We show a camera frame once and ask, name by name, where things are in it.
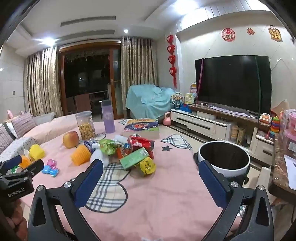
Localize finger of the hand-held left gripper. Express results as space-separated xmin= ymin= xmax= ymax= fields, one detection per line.
xmin=0 ymin=156 xmax=23 ymax=174
xmin=0 ymin=159 xmax=44 ymax=181

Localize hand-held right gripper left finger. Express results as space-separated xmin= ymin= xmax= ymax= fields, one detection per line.
xmin=28 ymin=159 xmax=104 ymax=241

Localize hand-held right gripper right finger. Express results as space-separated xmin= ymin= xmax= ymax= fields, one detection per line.
xmin=198 ymin=160 xmax=274 ymax=241

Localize white trash bin black liner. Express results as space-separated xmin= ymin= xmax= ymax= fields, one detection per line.
xmin=197 ymin=141 xmax=251 ymax=186

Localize white plastic bottle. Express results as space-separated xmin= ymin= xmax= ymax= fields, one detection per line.
xmin=90 ymin=142 xmax=109 ymax=167

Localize blue white wrapper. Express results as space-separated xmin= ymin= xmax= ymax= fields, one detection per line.
xmin=84 ymin=140 xmax=100 ymax=151

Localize green snack bag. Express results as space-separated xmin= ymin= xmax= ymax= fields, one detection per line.
xmin=99 ymin=139 xmax=121 ymax=155

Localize orange snack wrapper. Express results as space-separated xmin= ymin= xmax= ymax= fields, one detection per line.
xmin=117 ymin=144 xmax=133 ymax=159

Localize green drink carton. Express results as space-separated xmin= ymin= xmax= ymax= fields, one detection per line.
xmin=119 ymin=147 xmax=150 ymax=170

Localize yellow snack packet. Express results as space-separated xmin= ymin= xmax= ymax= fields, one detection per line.
xmin=139 ymin=157 xmax=156 ymax=175

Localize red and white milk carton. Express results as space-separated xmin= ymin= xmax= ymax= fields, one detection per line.
xmin=128 ymin=135 xmax=155 ymax=160

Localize person's left hand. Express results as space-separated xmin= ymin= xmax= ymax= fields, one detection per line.
xmin=5 ymin=198 xmax=29 ymax=234

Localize yellow ribbed cup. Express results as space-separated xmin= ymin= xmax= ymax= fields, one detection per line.
xmin=29 ymin=144 xmax=45 ymax=161

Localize blue plastic toy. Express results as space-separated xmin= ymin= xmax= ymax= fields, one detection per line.
xmin=42 ymin=166 xmax=59 ymax=177

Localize striped pillow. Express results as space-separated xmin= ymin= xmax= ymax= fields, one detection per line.
xmin=11 ymin=112 xmax=36 ymax=138
xmin=0 ymin=123 xmax=14 ymax=153

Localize pink covered sofa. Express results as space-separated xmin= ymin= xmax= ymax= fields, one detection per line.
xmin=0 ymin=111 xmax=81 ymax=163

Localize red yellow apple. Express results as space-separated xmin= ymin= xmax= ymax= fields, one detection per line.
xmin=63 ymin=131 xmax=79 ymax=149

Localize clear jar of puffed snacks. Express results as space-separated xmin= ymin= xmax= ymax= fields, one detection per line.
xmin=75 ymin=111 xmax=96 ymax=141

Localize white television cabinet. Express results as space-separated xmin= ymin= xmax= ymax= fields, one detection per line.
xmin=171 ymin=105 xmax=275 ymax=166

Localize purple drink bottle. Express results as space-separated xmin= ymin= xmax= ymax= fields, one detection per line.
xmin=101 ymin=100 xmax=115 ymax=134

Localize marble side table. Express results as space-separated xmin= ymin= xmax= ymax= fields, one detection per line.
xmin=268 ymin=132 xmax=296 ymax=204

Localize colourful puzzle box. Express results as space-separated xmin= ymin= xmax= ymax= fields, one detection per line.
xmin=122 ymin=118 xmax=160 ymax=139

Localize beige patterned curtain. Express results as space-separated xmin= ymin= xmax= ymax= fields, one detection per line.
xmin=24 ymin=45 xmax=63 ymax=117
xmin=121 ymin=36 xmax=159 ymax=116

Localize pink storage box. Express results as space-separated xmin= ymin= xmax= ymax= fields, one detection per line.
xmin=283 ymin=109 xmax=296 ymax=131
xmin=284 ymin=130 xmax=296 ymax=158

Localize toy ferris wheel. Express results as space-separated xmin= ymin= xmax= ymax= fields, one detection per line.
xmin=171 ymin=92 xmax=184 ymax=109

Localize teal covered armchair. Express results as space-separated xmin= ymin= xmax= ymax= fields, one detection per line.
xmin=125 ymin=85 xmax=176 ymax=119

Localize brown cardboard piece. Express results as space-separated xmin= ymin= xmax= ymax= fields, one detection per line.
xmin=270 ymin=100 xmax=289 ymax=114

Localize black flat television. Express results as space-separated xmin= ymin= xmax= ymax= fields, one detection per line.
xmin=195 ymin=55 xmax=272 ymax=116

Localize wooden framed glass door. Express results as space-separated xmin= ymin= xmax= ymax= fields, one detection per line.
xmin=58 ymin=44 xmax=122 ymax=116

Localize red heart hanging decoration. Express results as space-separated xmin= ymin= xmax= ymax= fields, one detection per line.
xmin=167 ymin=35 xmax=178 ymax=88

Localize rainbow stacking ring toy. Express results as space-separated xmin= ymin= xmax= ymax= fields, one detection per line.
xmin=268 ymin=116 xmax=280 ymax=138

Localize round red wall sticker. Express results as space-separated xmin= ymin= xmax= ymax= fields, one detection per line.
xmin=221 ymin=28 xmax=235 ymax=42

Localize cartoon figure wall sticker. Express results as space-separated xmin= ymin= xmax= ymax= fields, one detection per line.
xmin=268 ymin=25 xmax=282 ymax=42

